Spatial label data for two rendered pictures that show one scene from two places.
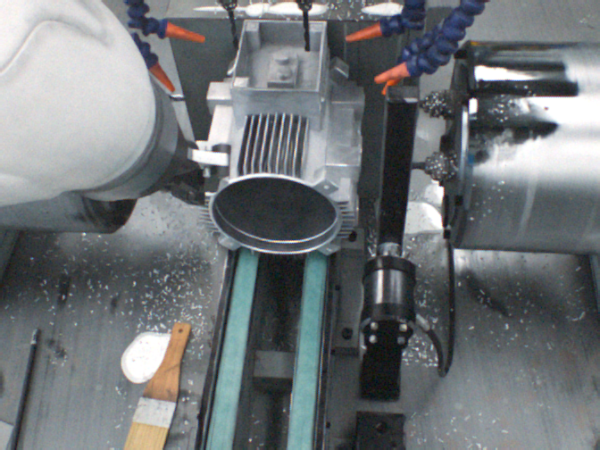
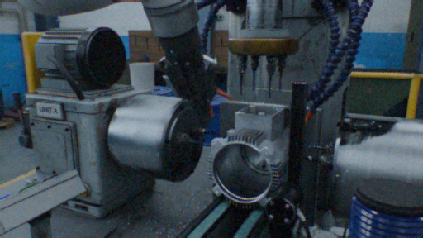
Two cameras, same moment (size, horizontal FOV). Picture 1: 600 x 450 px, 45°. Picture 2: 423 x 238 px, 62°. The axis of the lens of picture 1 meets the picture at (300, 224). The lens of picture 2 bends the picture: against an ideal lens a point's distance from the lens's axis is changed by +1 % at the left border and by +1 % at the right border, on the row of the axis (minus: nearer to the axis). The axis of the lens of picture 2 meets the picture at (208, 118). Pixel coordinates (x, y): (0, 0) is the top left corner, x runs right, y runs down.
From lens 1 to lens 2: 0.47 m
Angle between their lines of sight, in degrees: 43
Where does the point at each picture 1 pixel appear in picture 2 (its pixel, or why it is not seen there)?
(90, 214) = (161, 154)
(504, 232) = not seen: hidden behind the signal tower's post
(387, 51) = (311, 126)
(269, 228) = (238, 192)
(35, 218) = (140, 154)
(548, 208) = (381, 173)
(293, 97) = (260, 119)
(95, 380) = not seen: outside the picture
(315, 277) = (254, 216)
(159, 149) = (187, 11)
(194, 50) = (228, 118)
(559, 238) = not seen: hidden behind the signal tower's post
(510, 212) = (358, 173)
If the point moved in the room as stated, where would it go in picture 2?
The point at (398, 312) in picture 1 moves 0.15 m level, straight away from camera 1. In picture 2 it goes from (286, 197) to (309, 171)
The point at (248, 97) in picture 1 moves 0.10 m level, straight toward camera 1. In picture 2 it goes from (242, 118) to (236, 127)
